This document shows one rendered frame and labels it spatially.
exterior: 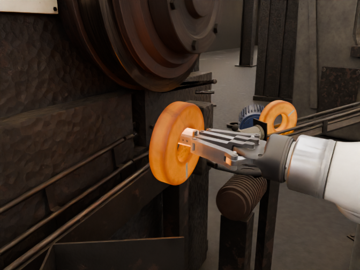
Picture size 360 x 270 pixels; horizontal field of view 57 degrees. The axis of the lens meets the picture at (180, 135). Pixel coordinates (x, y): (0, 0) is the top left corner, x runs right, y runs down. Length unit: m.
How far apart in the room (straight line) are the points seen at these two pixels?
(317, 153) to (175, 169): 0.24
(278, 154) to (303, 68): 3.04
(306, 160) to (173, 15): 0.38
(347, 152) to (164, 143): 0.27
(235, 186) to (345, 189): 0.66
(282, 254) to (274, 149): 1.26
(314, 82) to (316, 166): 2.99
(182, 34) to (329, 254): 1.39
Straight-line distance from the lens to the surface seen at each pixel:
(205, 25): 0.84
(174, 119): 0.56
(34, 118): 0.68
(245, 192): 1.13
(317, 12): 3.49
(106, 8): 0.66
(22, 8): 0.71
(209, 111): 1.07
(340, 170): 0.50
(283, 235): 1.88
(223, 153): 0.53
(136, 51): 0.70
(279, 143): 0.53
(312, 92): 3.50
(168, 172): 0.58
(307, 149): 0.51
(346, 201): 0.52
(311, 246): 1.85
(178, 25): 0.71
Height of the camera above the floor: 1.03
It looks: 18 degrees down
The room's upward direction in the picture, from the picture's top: straight up
